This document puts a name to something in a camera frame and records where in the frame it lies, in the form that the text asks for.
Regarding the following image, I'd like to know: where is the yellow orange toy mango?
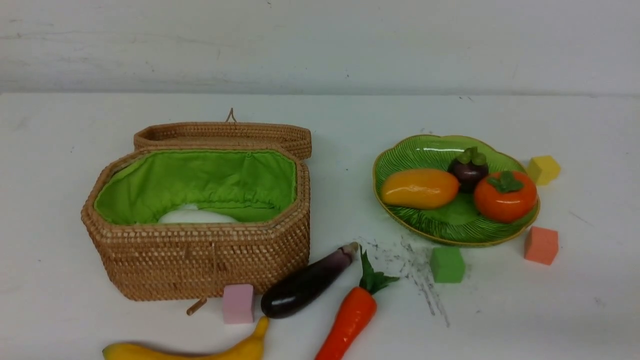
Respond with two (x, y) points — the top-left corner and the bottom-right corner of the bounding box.
(379, 168), (460, 210)

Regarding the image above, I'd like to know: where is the purple toy eggplant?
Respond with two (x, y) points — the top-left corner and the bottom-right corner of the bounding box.
(260, 242), (360, 319)

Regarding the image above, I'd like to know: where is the orange toy carrot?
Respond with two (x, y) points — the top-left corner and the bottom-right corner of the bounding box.
(315, 248), (400, 360)

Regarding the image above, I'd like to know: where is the purple toy mangosteen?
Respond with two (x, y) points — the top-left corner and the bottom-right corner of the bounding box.
(447, 146), (490, 194)

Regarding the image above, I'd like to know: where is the yellow toy banana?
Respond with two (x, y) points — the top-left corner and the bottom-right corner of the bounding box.
(102, 316), (270, 360)

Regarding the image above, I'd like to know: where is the orange toy persimmon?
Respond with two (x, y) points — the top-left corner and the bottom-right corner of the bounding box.
(473, 170), (538, 224)

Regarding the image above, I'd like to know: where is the woven wicker basket lid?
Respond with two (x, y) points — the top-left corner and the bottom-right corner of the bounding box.
(133, 109), (313, 160)

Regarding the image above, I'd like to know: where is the green fabric basket lining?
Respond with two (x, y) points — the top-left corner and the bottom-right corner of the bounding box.
(93, 149), (297, 225)

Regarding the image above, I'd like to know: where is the pink foam cube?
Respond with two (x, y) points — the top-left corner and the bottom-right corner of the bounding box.
(222, 284), (255, 325)

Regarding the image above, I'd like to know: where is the green foam cube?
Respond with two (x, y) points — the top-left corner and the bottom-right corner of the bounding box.
(429, 246), (466, 284)

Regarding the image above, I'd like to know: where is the wooden basket toggle clasp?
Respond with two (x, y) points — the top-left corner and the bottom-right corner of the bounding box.
(186, 297), (208, 316)

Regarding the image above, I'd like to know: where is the woven wicker basket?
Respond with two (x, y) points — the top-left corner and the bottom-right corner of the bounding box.
(81, 145), (311, 301)

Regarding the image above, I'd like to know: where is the yellow foam cube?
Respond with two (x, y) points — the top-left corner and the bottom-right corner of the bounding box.
(526, 155), (562, 187)

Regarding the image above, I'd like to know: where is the orange foam cube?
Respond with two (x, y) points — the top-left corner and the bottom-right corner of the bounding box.
(523, 226), (560, 265)

